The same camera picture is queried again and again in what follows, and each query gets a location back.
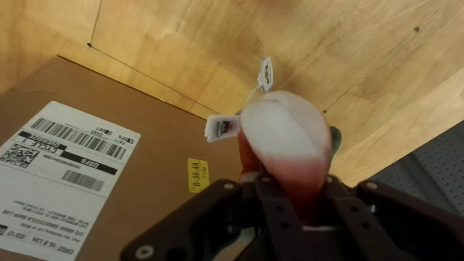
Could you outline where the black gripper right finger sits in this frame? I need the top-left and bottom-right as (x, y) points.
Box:
(324, 175), (414, 261)

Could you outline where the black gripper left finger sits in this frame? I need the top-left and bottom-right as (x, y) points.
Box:
(236, 175), (314, 261)

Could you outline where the red white plush toy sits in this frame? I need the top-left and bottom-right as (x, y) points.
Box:
(204, 56), (342, 224)

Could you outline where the cardboard box on table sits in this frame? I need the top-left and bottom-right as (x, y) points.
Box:
(0, 56), (239, 261)

